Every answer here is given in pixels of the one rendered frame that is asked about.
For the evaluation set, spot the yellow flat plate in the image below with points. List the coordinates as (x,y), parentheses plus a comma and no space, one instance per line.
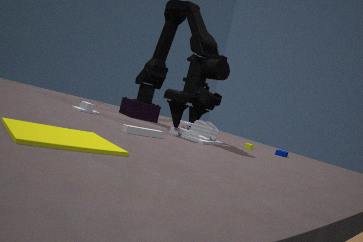
(60,138)

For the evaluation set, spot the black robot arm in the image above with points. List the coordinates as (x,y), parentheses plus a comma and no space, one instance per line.
(212,66)

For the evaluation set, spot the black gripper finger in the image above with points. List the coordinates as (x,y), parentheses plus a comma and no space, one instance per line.
(195,113)
(176,112)

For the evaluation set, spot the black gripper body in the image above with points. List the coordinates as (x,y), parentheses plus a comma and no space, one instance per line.
(185,96)

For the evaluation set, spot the small yellow-green block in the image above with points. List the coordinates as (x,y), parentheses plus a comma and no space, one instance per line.
(248,146)

